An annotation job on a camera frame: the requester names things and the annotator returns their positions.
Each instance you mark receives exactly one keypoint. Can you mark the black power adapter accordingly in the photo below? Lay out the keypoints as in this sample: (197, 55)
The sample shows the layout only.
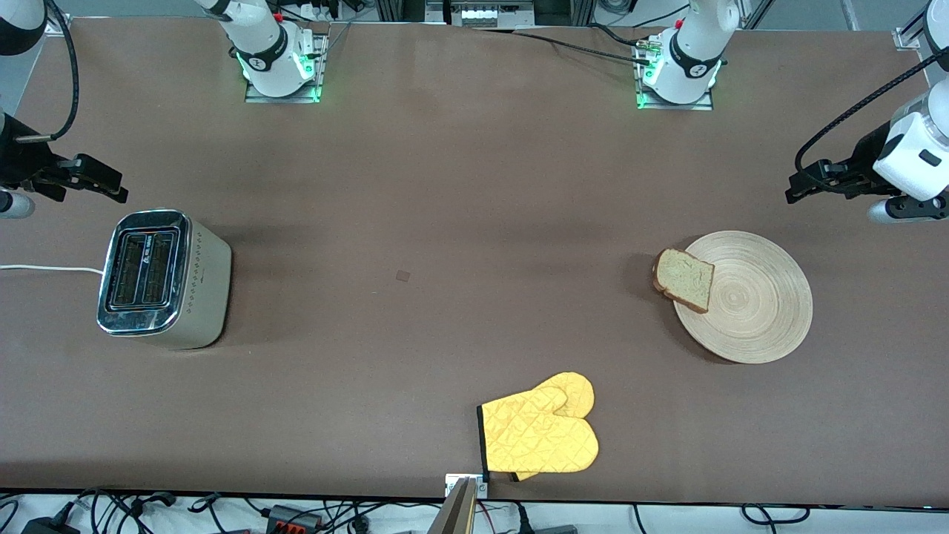
(48, 526)

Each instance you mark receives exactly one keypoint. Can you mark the silver two-slot toaster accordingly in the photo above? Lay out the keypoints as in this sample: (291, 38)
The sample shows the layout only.
(163, 282)

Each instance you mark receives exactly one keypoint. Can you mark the round wooden plate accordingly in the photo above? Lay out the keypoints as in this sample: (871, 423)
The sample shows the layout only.
(756, 304)

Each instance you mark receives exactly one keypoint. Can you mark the white power strip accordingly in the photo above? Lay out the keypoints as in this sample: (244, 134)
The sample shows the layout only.
(489, 13)

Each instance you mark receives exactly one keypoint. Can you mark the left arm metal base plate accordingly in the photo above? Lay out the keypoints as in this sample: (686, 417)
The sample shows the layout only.
(704, 105)

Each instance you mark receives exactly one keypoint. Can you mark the red and black connector block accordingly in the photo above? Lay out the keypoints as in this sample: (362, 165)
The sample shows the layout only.
(293, 518)

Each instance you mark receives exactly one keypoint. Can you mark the metal table corner bracket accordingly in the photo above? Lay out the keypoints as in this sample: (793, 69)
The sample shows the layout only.
(59, 27)
(906, 38)

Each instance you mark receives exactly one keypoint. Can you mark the bread slice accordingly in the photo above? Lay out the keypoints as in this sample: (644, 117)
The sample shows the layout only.
(683, 280)

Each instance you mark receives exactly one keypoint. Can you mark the slanted metal mount bar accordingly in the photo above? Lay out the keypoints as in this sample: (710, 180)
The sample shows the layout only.
(454, 515)

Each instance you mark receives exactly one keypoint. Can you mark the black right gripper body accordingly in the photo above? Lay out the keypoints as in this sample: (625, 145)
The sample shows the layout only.
(18, 162)

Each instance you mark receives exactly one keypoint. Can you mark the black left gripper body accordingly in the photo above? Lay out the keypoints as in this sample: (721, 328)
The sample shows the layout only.
(862, 162)

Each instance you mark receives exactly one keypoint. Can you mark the small metal clamp bracket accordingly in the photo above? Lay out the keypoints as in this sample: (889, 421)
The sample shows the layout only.
(450, 483)

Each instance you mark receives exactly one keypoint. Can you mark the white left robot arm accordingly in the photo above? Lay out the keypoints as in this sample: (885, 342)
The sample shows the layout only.
(689, 67)

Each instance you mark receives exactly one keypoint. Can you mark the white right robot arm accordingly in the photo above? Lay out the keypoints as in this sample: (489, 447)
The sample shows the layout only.
(267, 52)

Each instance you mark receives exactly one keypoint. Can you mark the yellow quilted oven mitt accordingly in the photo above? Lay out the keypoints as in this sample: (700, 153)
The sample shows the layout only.
(574, 389)
(537, 437)

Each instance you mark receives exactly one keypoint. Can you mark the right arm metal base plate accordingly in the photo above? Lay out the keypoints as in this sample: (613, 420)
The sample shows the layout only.
(320, 63)

